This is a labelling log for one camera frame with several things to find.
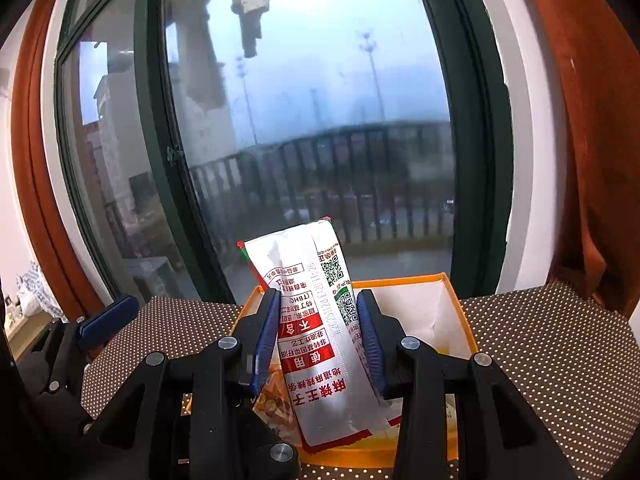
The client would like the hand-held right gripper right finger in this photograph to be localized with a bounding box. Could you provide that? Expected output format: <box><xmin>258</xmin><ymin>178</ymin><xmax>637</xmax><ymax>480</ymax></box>
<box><xmin>356</xmin><ymin>289</ymin><xmax>568</xmax><ymax>480</ymax></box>

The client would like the dark balcony railing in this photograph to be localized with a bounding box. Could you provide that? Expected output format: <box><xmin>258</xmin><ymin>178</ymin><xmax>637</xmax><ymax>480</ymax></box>
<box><xmin>102</xmin><ymin>122</ymin><xmax>456</xmax><ymax>256</ymax></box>

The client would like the dark green window frame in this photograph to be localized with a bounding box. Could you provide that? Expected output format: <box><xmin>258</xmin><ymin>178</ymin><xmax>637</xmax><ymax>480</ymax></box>
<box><xmin>52</xmin><ymin>0</ymin><xmax>513</xmax><ymax>306</ymax></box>

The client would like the orange cardboard box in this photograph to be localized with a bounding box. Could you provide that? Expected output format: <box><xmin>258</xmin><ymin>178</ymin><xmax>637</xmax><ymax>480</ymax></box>
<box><xmin>182</xmin><ymin>272</ymin><xmax>480</xmax><ymax>468</ymax></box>

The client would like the rust orange curtain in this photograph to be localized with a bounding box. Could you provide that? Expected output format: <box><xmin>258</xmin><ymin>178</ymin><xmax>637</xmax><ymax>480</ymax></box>
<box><xmin>10</xmin><ymin>0</ymin><xmax>108</xmax><ymax>306</ymax></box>
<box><xmin>515</xmin><ymin>0</ymin><xmax>640</xmax><ymax>318</ymax></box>

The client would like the brown polka dot tablecloth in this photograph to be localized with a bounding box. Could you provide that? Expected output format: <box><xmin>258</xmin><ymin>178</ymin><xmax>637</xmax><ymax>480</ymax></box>
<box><xmin>80</xmin><ymin>282</ymin><xmax>640</xmax><ymax>480</ymax></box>

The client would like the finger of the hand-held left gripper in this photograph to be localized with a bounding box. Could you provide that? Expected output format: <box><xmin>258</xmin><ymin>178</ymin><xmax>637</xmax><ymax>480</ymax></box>
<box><xmin>27</xmin><ymin>295</ymin><xmax>141</xmax><ymax>423</ymax></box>
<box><xmin>200</xmin><ymin>400</ymin><xmax>301</xmax><ymax>480</ymax></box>

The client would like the tall light pole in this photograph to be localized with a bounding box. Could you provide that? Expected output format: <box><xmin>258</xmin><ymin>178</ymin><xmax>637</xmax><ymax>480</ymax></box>
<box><xmin>357</xmin><ymin>30</ymin><xmax>388</xmax><ymax>123</ymax></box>

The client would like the white blue patterned cloth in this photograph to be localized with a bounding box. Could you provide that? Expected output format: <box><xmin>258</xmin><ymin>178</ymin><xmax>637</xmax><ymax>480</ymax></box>
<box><xmin>15</xmin><ymin>260</ymin><xmax>56</xmax><ymax>318</ymax></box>

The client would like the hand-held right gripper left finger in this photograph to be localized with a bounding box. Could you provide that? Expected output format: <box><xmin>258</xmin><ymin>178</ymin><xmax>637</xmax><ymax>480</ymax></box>
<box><xmin>82</xmin><ymin>287</ymin><xmax>282</xmax><ymax>480</ymax></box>

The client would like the thin light pole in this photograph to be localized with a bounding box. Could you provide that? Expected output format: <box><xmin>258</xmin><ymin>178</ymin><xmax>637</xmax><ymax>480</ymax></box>
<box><xmin>235</xmin><ymin>55</ymin><xmax>261</xmax><ymax>146</ymax></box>

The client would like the long red white snack packet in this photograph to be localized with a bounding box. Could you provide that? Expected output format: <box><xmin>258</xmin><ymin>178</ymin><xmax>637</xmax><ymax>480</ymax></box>
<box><xmin>236</xmin><ymin>217</ymin><xmax>401</xmax><ymax>456</ymax></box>

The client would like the pale apartment building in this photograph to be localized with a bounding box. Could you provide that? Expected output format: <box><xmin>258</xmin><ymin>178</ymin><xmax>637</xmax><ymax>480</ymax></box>
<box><xmin>92</xmin><ymin>20</ymin><xmax>236</xmax><ymax>211</ymax></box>

